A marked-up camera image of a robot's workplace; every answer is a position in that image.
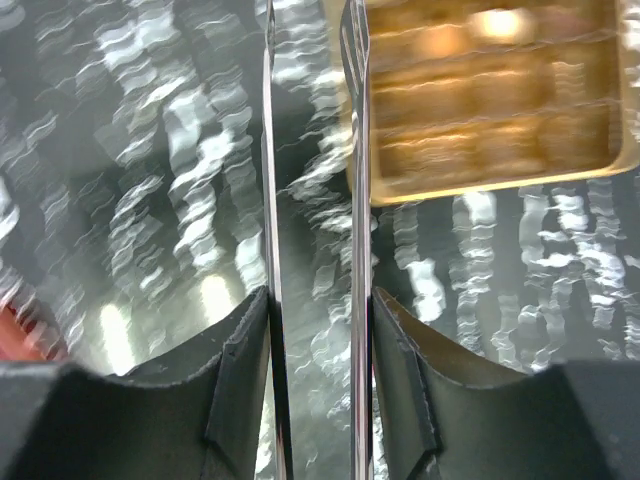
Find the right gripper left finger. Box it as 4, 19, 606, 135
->
1, 288, 269, 479

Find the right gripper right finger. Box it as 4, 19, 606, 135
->
372, 288, 639, 479

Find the gold chocolate box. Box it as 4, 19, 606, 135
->
323, 1, 639, 206

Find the red rectangular tray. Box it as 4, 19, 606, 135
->
1, 296, 69, 362

